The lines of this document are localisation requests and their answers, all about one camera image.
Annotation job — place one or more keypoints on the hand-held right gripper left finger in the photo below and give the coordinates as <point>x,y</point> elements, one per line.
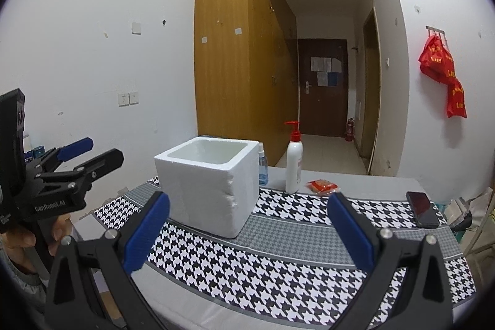
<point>149,227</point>

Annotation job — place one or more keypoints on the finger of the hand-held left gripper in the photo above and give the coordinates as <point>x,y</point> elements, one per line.
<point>77,146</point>
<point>104,160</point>

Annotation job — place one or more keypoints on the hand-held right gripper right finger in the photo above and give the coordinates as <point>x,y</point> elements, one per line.
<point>350,229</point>

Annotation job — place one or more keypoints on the white foam box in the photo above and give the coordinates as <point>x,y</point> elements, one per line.
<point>201,194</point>

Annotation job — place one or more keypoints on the person's left forearm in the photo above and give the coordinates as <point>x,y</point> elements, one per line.
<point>23,283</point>

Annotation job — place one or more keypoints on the person's left hand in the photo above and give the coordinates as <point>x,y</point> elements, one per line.
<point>19,237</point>

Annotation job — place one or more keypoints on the red snack packet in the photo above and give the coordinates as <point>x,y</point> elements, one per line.
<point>321,187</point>

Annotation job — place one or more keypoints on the black smartphone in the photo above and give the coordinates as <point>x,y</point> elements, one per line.
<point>422,209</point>

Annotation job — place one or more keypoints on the white pump bottle red cap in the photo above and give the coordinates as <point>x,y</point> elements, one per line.
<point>294,167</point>

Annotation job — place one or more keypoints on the red fire extinguisher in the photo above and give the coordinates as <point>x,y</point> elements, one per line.
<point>350,131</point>

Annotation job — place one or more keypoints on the small blue spray bottle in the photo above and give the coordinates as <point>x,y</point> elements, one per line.
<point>263,169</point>

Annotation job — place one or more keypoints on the houndstooth printed cloth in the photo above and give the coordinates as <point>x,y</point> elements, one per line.
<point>251,268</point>

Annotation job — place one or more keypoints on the dark brown door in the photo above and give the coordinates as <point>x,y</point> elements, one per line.
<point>325,109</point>

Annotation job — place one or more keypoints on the wooden wardrobe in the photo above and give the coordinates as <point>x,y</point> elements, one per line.
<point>232,82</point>

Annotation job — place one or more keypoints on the blue paper notice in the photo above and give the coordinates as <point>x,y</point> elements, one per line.
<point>328,78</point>

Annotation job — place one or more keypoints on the white paper notices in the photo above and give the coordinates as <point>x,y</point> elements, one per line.
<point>325,64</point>

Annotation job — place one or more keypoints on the red plastic bag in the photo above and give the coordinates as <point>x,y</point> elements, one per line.
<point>457,100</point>
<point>435,59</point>

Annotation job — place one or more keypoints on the double wall socket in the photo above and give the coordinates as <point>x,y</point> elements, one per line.
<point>128,99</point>

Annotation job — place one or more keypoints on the white wall plate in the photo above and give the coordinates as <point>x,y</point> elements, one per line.
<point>136,27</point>

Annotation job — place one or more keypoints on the wooden side door frame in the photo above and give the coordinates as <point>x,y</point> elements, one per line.
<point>371,94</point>

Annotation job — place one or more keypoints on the metal wall hook rack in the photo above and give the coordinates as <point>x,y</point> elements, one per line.
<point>435,30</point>

